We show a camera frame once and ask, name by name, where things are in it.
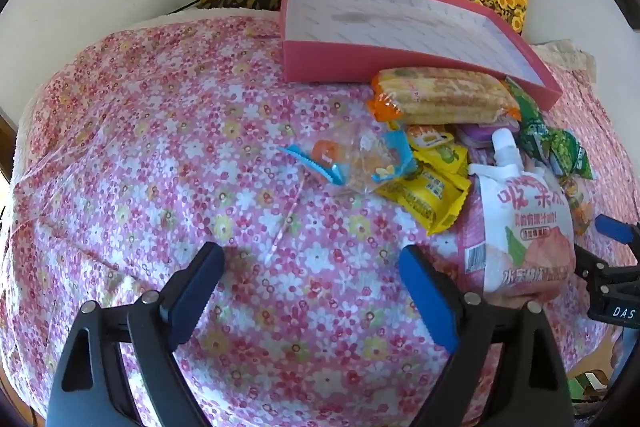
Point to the cracker packet with orange ends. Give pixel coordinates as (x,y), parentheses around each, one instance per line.
(445,97)

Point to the purple tin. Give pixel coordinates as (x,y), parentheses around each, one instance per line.
(480,134)

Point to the pink floral blanket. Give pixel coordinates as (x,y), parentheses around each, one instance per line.
(175,132)

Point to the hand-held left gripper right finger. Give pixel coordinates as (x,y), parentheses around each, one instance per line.
(425,287)

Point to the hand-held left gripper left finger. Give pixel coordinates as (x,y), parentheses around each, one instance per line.
(200,277)

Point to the green snack packet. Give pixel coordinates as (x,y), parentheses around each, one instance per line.
(530,122)
(570,154)

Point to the small orange snack packet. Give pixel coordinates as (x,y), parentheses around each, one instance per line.
(577,207)

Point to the yellow snack packet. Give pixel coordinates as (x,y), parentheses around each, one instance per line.
(445,154)
(425,194)

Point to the clear candy bag blue ends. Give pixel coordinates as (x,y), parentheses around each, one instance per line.
(360,162)

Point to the pink jelly pouch white cap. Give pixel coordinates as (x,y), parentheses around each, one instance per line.
(520,232)

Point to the wooden furniture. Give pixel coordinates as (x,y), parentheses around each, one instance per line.
(5,147)

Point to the thin pink stick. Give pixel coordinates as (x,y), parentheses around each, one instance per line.
(287,222)

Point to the green white box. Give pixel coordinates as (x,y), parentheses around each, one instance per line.
(592,387)

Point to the pink cardboard box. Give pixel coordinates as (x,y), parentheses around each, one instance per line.
(325,62)

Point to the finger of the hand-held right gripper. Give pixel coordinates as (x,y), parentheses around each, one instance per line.
(595,269)
(614,228)

